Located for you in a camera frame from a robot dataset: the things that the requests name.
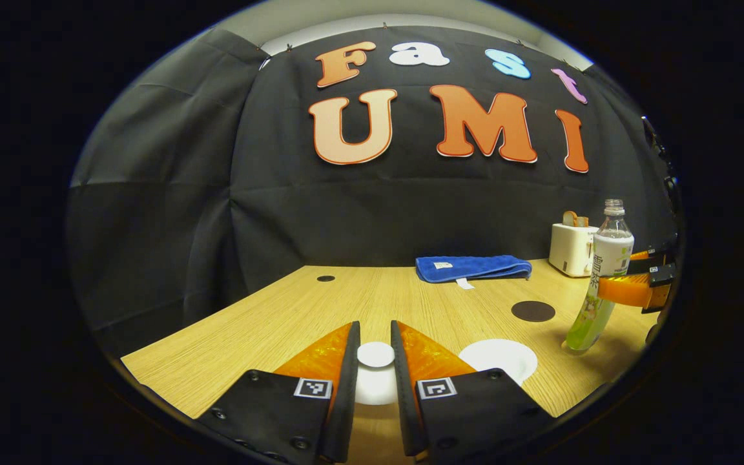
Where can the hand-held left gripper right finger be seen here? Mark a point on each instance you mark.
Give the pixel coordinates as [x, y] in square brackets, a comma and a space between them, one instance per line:
[401, 400]

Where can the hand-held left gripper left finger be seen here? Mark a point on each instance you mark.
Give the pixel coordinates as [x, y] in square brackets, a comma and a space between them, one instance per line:
[349, 387]

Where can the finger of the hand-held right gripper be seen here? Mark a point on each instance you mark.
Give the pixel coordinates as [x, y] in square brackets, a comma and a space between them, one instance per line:
[661, 274]
[659, 254]

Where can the white teacup lid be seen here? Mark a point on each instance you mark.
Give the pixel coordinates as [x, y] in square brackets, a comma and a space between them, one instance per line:
[376, 355]

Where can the clear water bottle green label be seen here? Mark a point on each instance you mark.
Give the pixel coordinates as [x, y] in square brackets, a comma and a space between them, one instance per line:
[611, 258]

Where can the white teacup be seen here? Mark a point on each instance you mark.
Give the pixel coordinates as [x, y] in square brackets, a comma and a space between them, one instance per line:
[498, 356]

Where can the dark round coaster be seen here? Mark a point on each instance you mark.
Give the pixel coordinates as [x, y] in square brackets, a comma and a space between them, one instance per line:
[533, 311]

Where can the white toaster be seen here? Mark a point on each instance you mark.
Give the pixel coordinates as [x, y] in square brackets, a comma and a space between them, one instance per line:
[569, 252]

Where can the blue folded towel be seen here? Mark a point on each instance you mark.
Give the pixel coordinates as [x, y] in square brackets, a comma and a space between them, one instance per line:
[475, 266]

